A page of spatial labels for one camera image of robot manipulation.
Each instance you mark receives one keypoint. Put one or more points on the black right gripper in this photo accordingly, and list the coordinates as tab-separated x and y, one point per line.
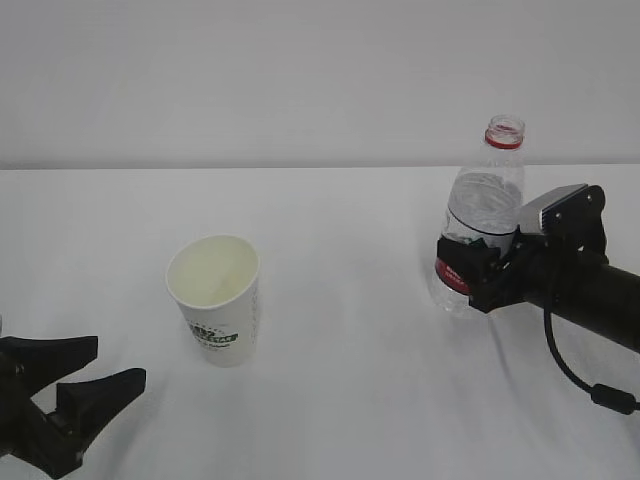
492	281

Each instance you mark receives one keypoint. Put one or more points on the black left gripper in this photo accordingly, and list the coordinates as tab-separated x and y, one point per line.
50	424

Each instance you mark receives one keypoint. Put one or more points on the Nongfu Spring water bottle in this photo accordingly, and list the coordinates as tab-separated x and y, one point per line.
487	193

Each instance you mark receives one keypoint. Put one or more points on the white paper cup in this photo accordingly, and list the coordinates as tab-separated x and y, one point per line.
214	282

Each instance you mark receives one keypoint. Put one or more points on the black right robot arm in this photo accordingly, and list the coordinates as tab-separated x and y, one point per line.
557	259

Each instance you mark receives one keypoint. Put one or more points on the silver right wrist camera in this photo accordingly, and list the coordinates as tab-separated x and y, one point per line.
537	214

